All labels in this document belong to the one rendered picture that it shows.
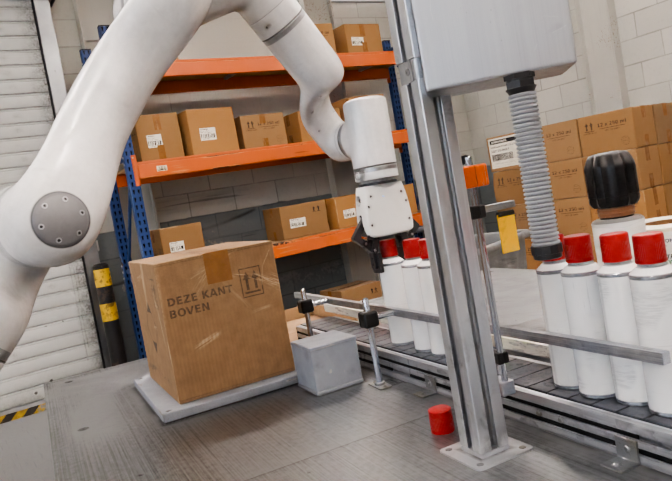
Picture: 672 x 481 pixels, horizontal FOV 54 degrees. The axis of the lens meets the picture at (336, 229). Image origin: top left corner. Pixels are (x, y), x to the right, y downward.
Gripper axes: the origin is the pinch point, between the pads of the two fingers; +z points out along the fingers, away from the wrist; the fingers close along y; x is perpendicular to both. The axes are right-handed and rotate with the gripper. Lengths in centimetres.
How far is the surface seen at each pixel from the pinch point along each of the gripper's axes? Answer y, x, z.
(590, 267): -1, -51, 0
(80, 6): 6, 408, -183
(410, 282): -2.4, -10.0, 3.3
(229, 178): 100, 424, -42
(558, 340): -4.5, -47.3, 8.6
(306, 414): -25.2, -7.4, 21.4
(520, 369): 0.5, -32.8, 16.2
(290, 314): 6, 76, 19
